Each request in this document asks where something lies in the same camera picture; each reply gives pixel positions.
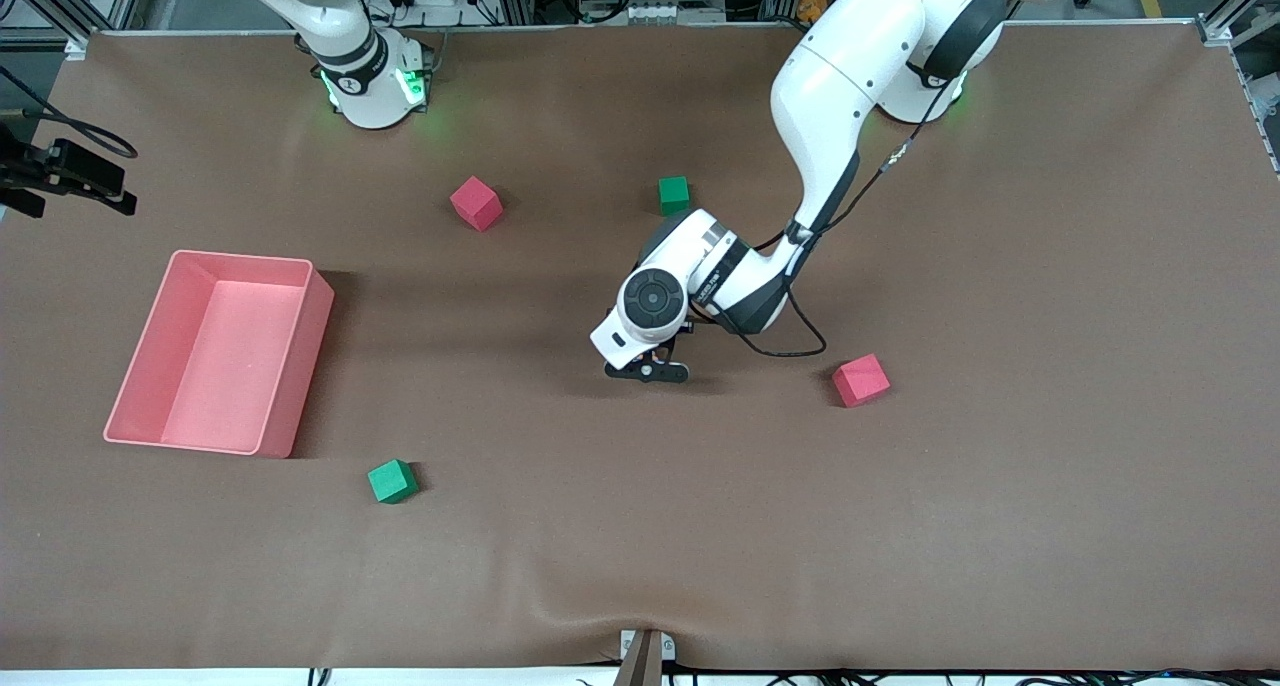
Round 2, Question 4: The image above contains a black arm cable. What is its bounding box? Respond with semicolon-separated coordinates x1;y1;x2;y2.
0;64;139;159
715;61;951;359

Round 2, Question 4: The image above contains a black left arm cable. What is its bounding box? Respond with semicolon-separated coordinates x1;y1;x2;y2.
715;61;951;359

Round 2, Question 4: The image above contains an aluminium frame rail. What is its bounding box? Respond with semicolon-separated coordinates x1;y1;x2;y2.
1198;0;1280;177
0;0;151;62

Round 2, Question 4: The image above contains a metal clamp bracket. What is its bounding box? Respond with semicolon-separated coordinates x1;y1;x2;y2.
618;628;677;686

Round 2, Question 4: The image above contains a pink foam cube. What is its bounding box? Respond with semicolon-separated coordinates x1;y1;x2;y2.
449;176;504;233
832;354;891;409

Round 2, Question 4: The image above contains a white terminal block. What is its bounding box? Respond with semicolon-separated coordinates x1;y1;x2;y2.
622;2;729;25

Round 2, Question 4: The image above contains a pink plastic bin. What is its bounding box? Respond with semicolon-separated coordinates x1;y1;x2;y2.
103;250;336;459

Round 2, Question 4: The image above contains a brown table mat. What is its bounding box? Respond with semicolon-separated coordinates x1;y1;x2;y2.
0;24;1280;672

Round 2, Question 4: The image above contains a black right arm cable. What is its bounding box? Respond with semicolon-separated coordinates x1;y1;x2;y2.
0;64;139;159

